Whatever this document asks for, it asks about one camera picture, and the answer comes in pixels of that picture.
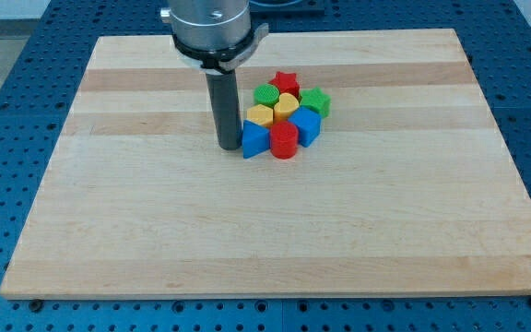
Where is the green star block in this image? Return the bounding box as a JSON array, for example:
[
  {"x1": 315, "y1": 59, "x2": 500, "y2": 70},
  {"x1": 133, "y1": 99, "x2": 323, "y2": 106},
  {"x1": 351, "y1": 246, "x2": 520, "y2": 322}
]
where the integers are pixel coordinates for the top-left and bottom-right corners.
[{"x1": 300, "y1": 87, "x2": 331, "y2": 118}]

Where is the red star block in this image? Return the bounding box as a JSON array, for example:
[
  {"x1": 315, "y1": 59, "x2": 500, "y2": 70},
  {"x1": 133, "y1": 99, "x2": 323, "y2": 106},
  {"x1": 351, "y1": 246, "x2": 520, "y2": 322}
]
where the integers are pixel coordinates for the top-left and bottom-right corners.
[{"x1": 269, "y1": 71, "x2": 301, "y2": 99}]

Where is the red cylinder block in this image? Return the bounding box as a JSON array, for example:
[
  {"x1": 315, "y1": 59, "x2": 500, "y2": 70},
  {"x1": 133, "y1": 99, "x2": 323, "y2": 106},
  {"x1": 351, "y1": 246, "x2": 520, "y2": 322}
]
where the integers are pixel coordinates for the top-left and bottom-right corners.
[{"x1": 270, "y1": 121, "x2": 299, "y2": 160}]

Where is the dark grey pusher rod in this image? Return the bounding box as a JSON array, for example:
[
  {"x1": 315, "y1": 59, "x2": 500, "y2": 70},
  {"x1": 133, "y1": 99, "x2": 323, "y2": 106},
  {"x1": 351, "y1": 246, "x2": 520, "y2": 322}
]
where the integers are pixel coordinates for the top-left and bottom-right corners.
[{"x1": 206, "y1": 71, "x2": 242, "y2": 150}]

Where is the blue cube block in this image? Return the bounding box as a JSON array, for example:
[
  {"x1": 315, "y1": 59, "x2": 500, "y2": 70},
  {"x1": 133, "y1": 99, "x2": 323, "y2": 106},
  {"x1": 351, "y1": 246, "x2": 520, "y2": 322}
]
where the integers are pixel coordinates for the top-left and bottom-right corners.
[{"x1": 289, "y1": 106, "x2": 322, "y2": 148}]

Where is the blue triangle block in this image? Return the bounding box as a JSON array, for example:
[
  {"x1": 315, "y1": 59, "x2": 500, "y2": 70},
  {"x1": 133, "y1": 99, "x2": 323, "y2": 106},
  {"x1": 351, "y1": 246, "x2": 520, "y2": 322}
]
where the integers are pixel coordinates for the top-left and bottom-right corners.
[{"x1": 242, "y1": 120, "x2": 270, "y2": 159}]

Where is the light wooden board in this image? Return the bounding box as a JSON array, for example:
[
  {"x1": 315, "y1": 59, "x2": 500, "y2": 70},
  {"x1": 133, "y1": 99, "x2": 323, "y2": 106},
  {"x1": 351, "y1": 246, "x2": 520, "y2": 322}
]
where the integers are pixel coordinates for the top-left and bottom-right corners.
[{"x1": 0, "y1": 29, "x2": 531, "y2": 300}]

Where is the green cylinder block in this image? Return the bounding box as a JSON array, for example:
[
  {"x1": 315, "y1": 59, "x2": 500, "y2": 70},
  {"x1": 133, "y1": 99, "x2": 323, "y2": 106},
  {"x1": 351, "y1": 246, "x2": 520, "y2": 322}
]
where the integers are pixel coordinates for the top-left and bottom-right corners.
[{"x1": 253, "y1": 83, "x2": 280, "y2": 108}]

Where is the yellow heart block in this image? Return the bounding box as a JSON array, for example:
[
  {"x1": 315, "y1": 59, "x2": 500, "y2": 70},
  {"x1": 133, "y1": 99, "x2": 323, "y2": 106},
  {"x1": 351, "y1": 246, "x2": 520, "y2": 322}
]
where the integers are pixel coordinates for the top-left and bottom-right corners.
[{"x1": 274, "y1": 93, "x2": 300, "y2": 123}]

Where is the yellow hexagon block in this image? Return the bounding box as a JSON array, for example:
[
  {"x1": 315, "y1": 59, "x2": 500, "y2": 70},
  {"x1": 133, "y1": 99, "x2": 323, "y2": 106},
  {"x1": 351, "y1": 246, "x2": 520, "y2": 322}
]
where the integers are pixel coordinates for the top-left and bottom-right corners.
[{"x1": 246, "y1": 104, "x2": 274, "y2": 128}]

